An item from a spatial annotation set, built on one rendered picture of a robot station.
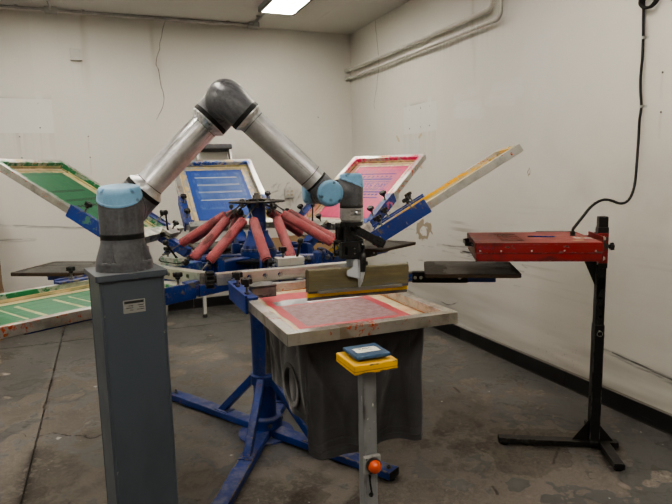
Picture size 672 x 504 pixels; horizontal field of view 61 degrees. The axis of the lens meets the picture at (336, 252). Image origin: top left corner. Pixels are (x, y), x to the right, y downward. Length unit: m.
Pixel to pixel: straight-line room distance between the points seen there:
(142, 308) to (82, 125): 4.76
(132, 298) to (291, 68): 5.29
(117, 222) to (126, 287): 0.17
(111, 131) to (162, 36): 1.10
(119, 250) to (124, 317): 0.18
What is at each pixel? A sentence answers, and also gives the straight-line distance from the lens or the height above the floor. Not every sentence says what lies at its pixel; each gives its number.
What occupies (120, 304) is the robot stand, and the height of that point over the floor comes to 1.12.
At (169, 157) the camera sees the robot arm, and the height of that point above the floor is 1.51.
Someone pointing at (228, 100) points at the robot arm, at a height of 1.65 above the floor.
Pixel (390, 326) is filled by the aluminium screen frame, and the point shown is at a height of 0.97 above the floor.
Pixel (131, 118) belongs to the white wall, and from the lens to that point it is 6.31.
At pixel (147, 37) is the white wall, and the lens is 6.45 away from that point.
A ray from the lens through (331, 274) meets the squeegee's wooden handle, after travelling 1.83.
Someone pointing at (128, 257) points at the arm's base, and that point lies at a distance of 1.63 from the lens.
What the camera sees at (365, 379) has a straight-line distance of 1.60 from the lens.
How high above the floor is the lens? 1.46
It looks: 8 degrees down
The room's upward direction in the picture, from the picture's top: 1 degrees counter-clockwise
